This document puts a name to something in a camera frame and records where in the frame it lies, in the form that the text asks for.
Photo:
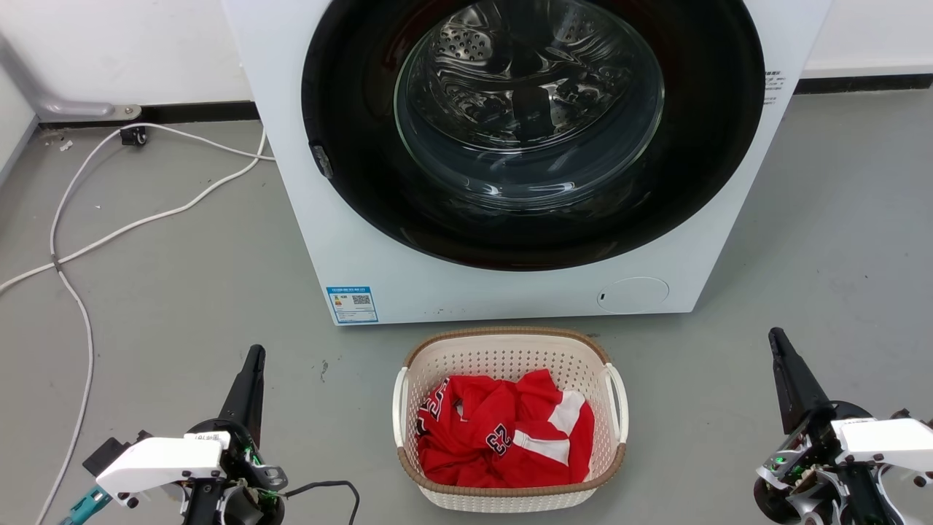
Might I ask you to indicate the white front-load washing machine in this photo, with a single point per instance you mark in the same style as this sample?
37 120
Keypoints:
364 240

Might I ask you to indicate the grey door latch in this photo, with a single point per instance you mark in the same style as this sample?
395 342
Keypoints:
321 160

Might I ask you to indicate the red and white jersey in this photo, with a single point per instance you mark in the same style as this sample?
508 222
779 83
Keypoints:
510 437

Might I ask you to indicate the round white filter cover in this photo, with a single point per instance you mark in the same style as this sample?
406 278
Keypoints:
633 295

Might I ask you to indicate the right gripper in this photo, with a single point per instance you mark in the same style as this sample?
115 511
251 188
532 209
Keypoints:
816 467

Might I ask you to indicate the black baseboard strip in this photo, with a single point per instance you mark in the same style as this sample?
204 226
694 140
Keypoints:
860 82
197 112

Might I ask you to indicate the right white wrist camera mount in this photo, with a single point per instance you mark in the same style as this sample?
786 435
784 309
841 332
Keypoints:
885 437

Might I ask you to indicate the black round washer door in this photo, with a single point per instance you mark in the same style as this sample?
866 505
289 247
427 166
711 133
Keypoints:
350 109

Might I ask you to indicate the small printed warning label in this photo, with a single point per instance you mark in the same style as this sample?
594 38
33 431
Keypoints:
773 87

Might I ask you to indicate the cream perforated laundry basket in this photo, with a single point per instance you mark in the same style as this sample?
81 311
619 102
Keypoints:
503 354

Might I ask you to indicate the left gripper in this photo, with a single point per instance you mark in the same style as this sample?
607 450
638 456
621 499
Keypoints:
248 474

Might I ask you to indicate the blue energy label sticker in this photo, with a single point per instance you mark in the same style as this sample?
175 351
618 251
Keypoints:
353 304

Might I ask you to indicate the small black floor clip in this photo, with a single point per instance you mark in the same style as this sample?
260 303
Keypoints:
134 135

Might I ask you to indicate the domed door glass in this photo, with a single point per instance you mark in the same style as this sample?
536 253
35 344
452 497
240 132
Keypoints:
525 109

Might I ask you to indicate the grey drain pipe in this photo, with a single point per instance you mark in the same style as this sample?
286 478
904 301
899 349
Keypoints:
65 108

